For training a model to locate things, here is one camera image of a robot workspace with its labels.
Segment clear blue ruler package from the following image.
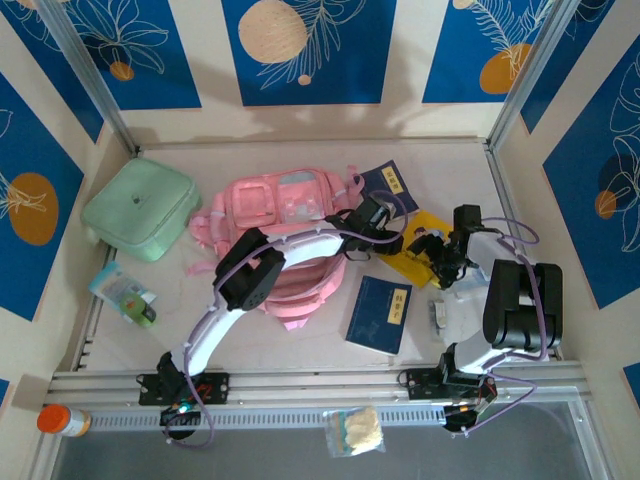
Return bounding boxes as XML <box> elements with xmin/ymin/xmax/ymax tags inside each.
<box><xmin>452</xmin><ymin>264</ymin><xmax>494</xmax><ymax>304</ymax></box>

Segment aluminium frame post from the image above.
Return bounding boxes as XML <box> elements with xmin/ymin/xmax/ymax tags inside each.
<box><xmin>487</xmin><ymin>0</ymin><xmax>581</xmax><ymax>151</ymax></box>
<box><xmin>37</xmin><ymin>0</ymin><xmax>139</xmax><ymax>154</ymax></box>

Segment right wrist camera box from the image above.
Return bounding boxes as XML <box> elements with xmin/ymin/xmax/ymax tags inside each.
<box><xmin>453</xmin><ymin>204</ymin><xmax>483</xmax><ymax>234</ymax></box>

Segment clear bag of snacks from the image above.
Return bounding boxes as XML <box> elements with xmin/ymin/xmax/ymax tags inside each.
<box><xmin>322</xmin><ymin>405</ymin><xmax>386</xmax><ymax>457</ymax></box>

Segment pink backpack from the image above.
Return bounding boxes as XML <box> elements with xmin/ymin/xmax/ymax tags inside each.
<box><xmin>187</xmin><ymin>168</ymin><xmax>365</xmax><ymax>332</ymax></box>

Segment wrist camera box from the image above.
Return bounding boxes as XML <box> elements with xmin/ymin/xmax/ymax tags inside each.
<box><xmin>453</xmin><ymin>204</ymin><xmax>483</xmax><ymax>234</ymax></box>
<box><xmin>352</xmin><ymin>194</ymin><xmax>395</xmax><ymax>227</ymax></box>

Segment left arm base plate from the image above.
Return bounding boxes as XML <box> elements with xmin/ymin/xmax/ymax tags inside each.
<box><xmin>138</xmin><ymin>370</ymin><xmax>231</xmax><ymax>406</ymax></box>

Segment aluminium mounting rail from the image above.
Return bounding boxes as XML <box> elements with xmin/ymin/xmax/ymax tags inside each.
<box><xmin>47</xmin><ymin>362</ymin><xmax>586</xmax><ymax>406</ymax></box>

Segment mint green zip case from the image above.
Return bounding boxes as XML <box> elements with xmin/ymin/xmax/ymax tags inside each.
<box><xmin>81</xmin><ymin>158</ymin><xmax>204</xmax><ymax>264</ymax></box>

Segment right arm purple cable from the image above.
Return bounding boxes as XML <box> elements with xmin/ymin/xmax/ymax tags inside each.
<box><xmin>444</xmin><ymin>217</ymin><xmax>549</xmax><ymax>436</ymax></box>

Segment green correction tape dispenser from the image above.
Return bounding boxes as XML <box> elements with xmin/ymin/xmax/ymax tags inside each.
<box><xmin>119</xmin><ymin>293</ymin><xmax>157</xmax><ymax>329</ymax></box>

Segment yellow book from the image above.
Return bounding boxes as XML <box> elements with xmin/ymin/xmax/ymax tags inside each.
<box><xmin>379</xmin><ymin>209</ymin><xmax>456</xmax><ymax>290</ymax></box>

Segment small blue book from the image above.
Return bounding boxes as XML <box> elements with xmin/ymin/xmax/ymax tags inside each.
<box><xmin>359</xmin><ymin>159</ymin><xmax>420</xmax><ymax>222</ymax></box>

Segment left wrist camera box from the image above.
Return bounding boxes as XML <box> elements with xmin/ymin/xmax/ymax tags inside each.
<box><xmin>352</xmin><ymin>194</ymin><xmax>395</xmax><ymax>227</ymax></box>

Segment orange capped bottle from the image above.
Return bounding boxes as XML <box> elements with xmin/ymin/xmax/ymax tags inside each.
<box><xmin>36</xmin><ymin>404</ymin><xmax>93</xmax><ymax>439</ymax></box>

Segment slotted cable duct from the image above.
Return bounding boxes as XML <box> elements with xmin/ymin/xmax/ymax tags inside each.
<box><xmin>44</xmin><ymin>404</ymin><xmax>446</xmax><ymax>434</ymax></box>

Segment aluminium side rail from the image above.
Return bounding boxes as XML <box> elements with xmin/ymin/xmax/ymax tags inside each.
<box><xmin>72</xmin><ymin>244</ymin><xmax>114</xmax><ymax>371</ymax></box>
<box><xmin>487</xmin><ymin>142</ymin><xmax>566</xmax><ymax>361</ymax></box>

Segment large blue book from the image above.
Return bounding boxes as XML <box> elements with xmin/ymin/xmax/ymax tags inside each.
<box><xmin>343</xmin><ymin>274</ymin><xmax>414</xmax><ymax>357</ymax></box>

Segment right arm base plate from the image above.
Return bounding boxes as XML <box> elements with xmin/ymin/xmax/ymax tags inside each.
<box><xmin>404</xmin><ymin>367</ymin><xmax>496</xmax><ymax>401</ymax></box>

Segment green snack packet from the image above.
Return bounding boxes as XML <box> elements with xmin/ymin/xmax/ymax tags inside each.
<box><xmin>88</xmin><ymin>260</ymin><xmax>157</xmax><ymax>321</ymax></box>

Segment blue floral wall poster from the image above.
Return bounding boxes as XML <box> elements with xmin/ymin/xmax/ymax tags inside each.
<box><xmin>64</xmin><ymin>0</ymin><xmax>203</xmax><ymax>111</ymax></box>
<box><xmin>0</xmin><ymin>0</ymin><xmax>105</xmax><ymax>145</ymax></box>
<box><xmin>519</xmin><ymin>0</ymin><xmax>640</xmax><ymax>134</ymax></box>
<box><xmin>422</xmin><ymin>0</ymin><xmax>556</xmax><ymax>105</ymax></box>
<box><xmin>0</xmin><ymin>72</ymin><xmax>85</xmax><ymax>321</ymax></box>
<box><xmin>221</xmin><ymin>0</ymin><xmax>398</xmax><ymax>107</ymax></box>
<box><xmin>542</xmin><ymin>34</ymin><xmax>640</xmax><ymax>311</ymax></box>

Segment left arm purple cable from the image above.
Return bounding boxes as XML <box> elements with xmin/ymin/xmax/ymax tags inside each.
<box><xmin>162</xmin><ymin>189</ymin><xmax>409</xmax><ymax>449</ymax></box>

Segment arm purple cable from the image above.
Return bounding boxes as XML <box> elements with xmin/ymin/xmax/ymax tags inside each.
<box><xmin>444</xmin><ymin>217</ymin><xmax>549</xmax><ymax>436</ymax></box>
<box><xmin>162</xmin><ymin>189</ymin><xmax>409</xmax><ymax>449</ymax></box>

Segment small clear packet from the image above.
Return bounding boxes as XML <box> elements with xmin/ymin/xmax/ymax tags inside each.
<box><xmin>427</xmin><ymin>298</ymin><xmax>448</xmax><ymax>344</ymax></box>

